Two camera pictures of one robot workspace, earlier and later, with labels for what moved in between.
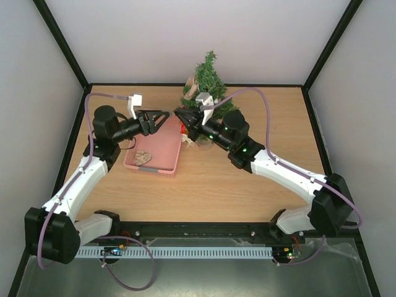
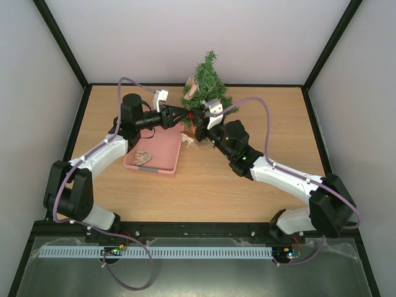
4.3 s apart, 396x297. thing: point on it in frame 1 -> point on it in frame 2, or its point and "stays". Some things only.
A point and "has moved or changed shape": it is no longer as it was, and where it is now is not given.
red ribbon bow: [182, 127] has moved or changed shape
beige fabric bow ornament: [193, 85] stays
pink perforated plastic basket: [158, 153] stays
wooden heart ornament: [142, 158] stays
